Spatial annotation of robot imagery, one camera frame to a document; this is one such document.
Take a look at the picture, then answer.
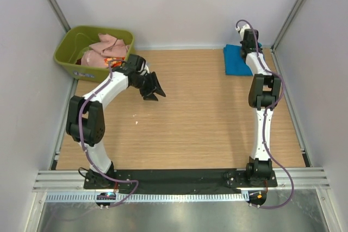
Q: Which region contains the blue t shirt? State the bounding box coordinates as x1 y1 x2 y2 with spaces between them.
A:
223 45 256 77

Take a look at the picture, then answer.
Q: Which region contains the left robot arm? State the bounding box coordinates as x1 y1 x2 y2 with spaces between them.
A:
66 54 166 189

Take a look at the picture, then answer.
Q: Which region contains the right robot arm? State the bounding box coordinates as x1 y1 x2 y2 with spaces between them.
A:
141 30 282 188

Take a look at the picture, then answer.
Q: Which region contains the red orange patterned garment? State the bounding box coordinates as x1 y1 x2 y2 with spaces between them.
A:
104 57 126 68

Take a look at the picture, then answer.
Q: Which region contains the pink folded shirt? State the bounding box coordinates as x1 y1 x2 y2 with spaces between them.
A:
80 34 130 68

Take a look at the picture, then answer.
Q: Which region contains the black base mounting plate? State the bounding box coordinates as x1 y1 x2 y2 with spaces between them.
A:
83 168 278 195

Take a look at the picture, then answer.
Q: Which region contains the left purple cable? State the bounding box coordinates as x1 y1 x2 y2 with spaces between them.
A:
51 58 139 221

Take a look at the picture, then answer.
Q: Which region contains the purple cable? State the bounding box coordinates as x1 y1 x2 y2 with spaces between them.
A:
51 58 139 221
235 19 295 211

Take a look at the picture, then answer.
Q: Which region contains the white slotted cable duct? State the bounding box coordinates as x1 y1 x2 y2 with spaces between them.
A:
45 191 249 203

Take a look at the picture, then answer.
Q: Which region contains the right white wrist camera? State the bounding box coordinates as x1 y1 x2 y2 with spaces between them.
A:
235 24 251 38

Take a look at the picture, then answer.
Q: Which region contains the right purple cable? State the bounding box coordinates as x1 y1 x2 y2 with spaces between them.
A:
235 19 295 211

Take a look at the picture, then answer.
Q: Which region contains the right aluminium corner post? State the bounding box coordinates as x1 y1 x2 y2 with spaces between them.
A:
271 0 306 50

